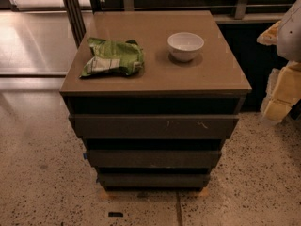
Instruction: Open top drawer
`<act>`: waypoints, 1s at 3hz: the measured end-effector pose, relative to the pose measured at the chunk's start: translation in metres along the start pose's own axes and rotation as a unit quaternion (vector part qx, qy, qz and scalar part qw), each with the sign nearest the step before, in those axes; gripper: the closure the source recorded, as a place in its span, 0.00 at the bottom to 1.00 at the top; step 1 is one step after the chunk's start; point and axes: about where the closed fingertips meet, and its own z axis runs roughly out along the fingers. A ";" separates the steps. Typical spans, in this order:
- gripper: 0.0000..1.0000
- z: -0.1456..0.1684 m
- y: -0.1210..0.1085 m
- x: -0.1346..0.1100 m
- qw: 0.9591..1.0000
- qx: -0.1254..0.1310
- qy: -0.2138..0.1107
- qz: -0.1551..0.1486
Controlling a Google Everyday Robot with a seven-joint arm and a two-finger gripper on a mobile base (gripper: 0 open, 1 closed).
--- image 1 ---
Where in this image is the drawer grey front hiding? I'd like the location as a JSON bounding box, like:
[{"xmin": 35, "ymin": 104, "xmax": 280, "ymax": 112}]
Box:
[{"xmin": 69, "ymin": 114, "xmax": 238, "ymax": 139}]

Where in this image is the white ceramic bowl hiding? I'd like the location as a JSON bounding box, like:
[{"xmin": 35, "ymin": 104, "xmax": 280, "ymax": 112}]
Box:
[{"xmin": 167, "ymin": 32, "xmax": 204, "ymax": 62}]

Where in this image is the brown drawer cabinet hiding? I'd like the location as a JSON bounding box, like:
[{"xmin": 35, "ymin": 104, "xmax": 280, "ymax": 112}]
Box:
[{"xmin": 60, "ymin": 11, "xmax": 251, "ymax": 189}]

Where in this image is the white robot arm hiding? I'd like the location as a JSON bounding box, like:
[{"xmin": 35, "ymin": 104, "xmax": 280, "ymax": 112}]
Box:
[{"xmin": 257, "ymin": 0, "xmax": 301, "ymax": 124}]

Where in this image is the green crumpled chip bag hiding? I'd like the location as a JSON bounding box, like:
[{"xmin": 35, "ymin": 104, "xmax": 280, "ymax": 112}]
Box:
[{"xmin": 80, "ymin": 37, "xmax": 144, "ymax": 78}]

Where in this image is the metal railing frame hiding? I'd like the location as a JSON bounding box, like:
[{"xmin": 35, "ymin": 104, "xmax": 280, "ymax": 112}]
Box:
[{"xmin": 63, "ymin": 0, "xmax": 295, "ymax": 42}]

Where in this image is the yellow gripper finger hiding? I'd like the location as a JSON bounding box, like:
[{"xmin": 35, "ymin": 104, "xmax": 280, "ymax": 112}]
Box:
[
  {"xmin": 261, "ymin": 61, "xmax": 301, "ymax": 123},
  {"xmin": 257, "ymin": 21, "xmax": 280, "ymax": 46}
]

